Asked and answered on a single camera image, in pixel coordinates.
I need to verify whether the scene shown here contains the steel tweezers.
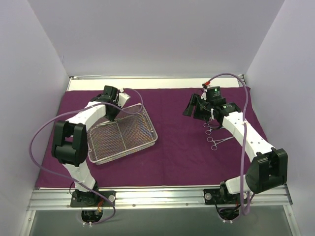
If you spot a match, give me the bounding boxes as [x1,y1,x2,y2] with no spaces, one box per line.
[97,121,111,126]

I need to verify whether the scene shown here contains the steel forceps clamp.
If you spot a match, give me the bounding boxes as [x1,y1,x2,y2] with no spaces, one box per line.
[203,123,223,135]
[207,137,233,151]

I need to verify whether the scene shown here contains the wire mesh instrument tray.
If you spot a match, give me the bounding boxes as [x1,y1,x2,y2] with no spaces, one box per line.
[87,103,158,165]

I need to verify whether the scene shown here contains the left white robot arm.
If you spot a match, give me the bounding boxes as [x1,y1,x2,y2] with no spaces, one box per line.
[52,86,130,206]

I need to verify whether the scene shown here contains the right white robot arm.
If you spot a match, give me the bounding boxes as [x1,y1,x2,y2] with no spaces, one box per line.
[183,93,288,203]

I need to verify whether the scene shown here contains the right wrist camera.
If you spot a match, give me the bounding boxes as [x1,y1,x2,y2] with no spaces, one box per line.
[206,86,226,105]

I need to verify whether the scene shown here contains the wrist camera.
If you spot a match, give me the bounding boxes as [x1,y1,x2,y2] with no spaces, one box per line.
[117,92,130,108]
[206,86,226,105]

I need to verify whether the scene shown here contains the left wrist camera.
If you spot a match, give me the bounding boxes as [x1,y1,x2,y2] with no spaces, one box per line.
[117,92,130,108]

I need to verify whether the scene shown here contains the back aluminium rail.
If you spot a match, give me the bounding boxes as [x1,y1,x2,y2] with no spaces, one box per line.
[70,75,102,80]

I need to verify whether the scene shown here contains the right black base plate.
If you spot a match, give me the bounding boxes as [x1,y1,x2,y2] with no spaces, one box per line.
[203,188,241,206]

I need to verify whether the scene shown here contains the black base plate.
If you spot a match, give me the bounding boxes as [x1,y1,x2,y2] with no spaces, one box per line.
[203,188,241,206]
[70,189,116,207]

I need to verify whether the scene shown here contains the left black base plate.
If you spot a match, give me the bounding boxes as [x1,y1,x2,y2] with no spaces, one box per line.
[70,189,116,207]

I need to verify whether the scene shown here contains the front aluminium rail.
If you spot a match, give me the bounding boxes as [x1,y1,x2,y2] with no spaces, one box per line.
[28,185,293,210]

